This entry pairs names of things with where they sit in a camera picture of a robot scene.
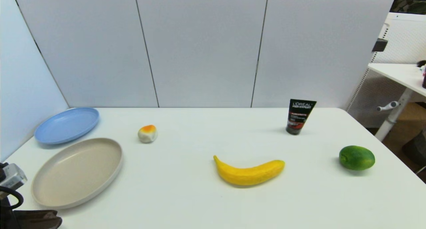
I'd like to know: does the beige oval plate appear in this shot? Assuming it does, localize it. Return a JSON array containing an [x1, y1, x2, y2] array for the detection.
[[31, 137, 123, 210]]

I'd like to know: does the blue round plate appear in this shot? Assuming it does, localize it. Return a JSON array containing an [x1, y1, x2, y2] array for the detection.
[[34, 107, 100, 145]]

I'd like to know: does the white orange toy bun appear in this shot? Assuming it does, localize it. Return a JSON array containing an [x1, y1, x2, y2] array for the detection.
[[137, 124, 158, 143]]

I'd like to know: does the yellow banana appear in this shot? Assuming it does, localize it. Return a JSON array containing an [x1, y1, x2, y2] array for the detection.
[[213, 155, 286, 186]]

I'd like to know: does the black face wash tube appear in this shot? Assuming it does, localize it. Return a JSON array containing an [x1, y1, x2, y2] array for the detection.
[[286, 99, 317, 135]]

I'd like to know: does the green lime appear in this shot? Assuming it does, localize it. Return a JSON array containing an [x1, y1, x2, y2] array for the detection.
[[339, 145, 376, 171]]

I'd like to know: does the black clamp on panel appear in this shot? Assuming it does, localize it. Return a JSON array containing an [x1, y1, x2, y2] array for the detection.
[[371, 38, 388, 53]]

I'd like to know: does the white side desk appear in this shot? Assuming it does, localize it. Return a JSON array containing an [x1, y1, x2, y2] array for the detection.
[[367, 63, 426, 142]]

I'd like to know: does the white pegboard panel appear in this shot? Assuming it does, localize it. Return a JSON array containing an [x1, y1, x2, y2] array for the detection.
[[345, 12, 426, 128]]

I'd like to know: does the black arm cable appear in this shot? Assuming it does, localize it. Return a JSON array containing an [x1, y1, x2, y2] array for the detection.
[[0, 186, 24, 210]]

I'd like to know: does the white desk crank handle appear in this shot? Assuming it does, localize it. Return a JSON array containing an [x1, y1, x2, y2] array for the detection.
[[376, 101, 399, 112]]

